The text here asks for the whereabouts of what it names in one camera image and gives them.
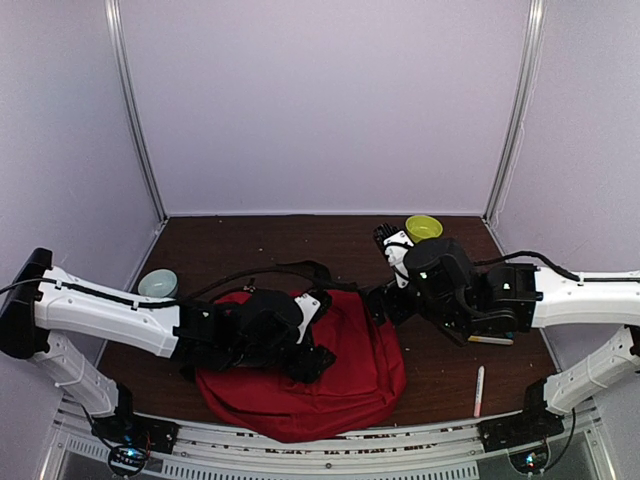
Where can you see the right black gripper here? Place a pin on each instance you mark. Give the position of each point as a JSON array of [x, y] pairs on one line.
[[388, 294]]

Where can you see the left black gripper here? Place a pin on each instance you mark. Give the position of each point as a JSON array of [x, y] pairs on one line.
[[309, 364]]

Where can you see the yellow-capped white marker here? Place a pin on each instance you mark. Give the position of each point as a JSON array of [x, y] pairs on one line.
[[491, 340]]

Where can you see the pink-capped white marker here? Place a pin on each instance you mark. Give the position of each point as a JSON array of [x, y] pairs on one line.
[[479, 390]]

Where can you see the red backpack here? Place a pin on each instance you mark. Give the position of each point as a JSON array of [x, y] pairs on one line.
[[361, 389]]

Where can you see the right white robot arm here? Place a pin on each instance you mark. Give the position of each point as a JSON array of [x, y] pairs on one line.
[[515, 293]]

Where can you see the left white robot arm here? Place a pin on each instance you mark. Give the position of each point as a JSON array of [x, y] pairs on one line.
[[44, 302]]

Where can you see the yellow-green plastic bowl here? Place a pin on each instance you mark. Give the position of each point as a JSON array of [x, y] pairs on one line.
[[423, 227]]

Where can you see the pale green ceramic bowl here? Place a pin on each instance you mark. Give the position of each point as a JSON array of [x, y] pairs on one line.
[[160, 283]]

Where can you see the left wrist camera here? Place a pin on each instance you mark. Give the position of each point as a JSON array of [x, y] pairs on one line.
[[313, 307]]

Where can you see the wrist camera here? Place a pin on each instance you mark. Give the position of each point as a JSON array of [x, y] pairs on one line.
[[394, 243], [313, 307]]

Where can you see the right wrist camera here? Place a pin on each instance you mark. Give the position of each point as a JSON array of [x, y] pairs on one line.
[[394, 243]]

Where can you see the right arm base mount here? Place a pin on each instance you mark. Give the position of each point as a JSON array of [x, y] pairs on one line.
[[535, 423]]

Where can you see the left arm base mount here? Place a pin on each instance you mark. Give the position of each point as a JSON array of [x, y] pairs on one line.
[[131, 438]]

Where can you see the right aluminium frame post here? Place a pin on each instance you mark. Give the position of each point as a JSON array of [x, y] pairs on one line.
[[515, 128]]

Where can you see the aluminium frame post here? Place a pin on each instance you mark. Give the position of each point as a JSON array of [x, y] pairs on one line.
[[515, 128], [118, 41]]

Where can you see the left aluminium frame post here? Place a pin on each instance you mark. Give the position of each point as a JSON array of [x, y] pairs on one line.
[[118, 41]]

